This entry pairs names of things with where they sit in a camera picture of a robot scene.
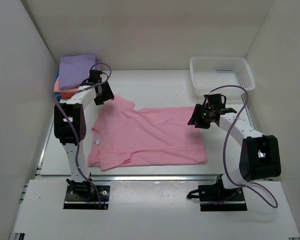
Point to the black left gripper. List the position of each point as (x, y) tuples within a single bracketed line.
[(108, 96)]

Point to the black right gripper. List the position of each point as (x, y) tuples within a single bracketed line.
[(196, 114)]

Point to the pink t-shirt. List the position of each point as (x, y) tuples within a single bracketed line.
[(123, 136)]

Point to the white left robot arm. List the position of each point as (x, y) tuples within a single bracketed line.
[(70, 127)]

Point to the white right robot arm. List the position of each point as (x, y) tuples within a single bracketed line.
[(259, 157)]

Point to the folded purple t-shirt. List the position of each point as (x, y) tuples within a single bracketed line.
[(74, 69)]

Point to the folded orange t-shirt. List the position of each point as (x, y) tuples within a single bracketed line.
[(66, 95)]

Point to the folded blue t-shirt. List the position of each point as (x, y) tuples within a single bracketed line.
[(57, 93)]

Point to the folded salmon t-shirt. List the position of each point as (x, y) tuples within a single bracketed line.
[(70, 90)]

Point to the white plastic basket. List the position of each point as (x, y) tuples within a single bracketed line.
[(210, 72)]

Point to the aluminium table edge rail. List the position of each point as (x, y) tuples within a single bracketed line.
[(54, 163)]

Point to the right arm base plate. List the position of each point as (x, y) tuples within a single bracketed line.
[(215, 198)]

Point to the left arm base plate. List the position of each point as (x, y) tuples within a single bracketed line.
[(82, 196)]

